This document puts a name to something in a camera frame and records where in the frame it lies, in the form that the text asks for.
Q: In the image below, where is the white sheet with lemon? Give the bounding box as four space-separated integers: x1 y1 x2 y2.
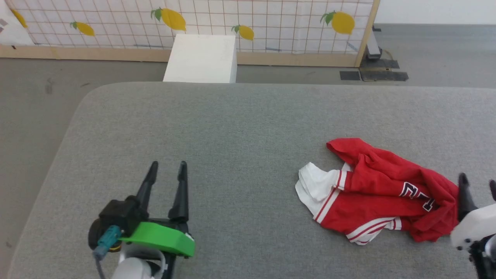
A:
0 7 34 46

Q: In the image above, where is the red and white jersey shirt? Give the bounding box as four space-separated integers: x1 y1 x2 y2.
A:
295 138 460 246

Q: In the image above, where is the grey metal support post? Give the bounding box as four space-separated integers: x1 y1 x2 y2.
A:
366 25 383 60

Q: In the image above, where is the white square box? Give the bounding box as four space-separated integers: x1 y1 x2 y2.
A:
163 34 238 83

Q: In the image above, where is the black partition base plate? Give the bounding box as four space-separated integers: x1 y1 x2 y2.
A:
359 58 409 82

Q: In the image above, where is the teal plug camera cable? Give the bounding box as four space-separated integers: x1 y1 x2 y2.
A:
92 226 123 279

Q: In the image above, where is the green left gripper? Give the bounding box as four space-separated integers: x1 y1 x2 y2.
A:
119 161 195 257

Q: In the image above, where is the lemon print partition panel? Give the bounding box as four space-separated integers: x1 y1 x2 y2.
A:
0 0 381 68

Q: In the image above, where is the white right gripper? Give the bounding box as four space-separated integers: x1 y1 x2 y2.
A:
450 173 496 251

